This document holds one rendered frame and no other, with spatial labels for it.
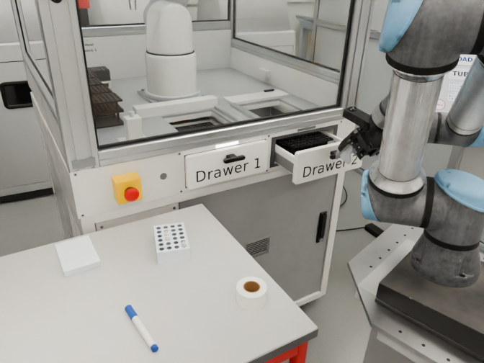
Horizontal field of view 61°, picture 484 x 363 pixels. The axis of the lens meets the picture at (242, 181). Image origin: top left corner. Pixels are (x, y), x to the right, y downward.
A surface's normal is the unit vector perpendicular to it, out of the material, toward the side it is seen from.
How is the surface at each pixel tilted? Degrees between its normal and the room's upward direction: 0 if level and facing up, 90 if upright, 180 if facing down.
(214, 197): 90
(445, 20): 93
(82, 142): 90
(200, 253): 0
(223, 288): 0
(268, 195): 90
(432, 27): 103
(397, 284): 2
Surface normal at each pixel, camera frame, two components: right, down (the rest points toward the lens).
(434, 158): -0.90, 0.18
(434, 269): -0.67, 0.04
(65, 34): 0.50, 0.42
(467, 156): -0.22, 0.45
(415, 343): 0.03, -0.88
